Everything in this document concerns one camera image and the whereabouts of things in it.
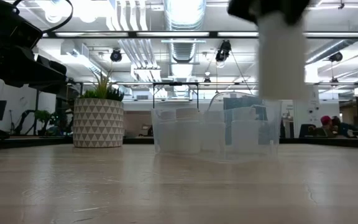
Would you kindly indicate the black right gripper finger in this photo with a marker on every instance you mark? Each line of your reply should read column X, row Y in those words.
column 242, row 9
column 298, row 11

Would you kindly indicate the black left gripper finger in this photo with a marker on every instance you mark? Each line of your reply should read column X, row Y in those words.
column 14, row 65
column 59, row 68

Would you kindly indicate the clear plastic basket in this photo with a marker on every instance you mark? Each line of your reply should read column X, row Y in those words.
column 216, row 157

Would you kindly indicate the green succulent plant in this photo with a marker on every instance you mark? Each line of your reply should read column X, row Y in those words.
column 102, row 91

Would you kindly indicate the small green background plant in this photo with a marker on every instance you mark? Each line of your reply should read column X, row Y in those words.
column 43, row 115

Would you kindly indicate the white grey triangle-pattern pot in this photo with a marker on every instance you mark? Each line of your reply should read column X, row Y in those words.
column 98, row 124

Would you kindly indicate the black overhead light bar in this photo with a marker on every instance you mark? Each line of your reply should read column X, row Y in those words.
column 172, row 34

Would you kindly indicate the person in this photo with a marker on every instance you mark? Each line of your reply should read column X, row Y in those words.
column 325, row 121
column 343, row 129

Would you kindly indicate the black ceiling-hung camera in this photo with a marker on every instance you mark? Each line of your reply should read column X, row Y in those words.
column 336, row 57
column 223, row 51
column 116, row 55

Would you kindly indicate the silver ventilation duct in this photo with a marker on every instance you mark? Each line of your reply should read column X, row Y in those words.
column 183, row 15

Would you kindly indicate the black aluminium rig frame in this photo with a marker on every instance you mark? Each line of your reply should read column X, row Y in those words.
column 337, row 142

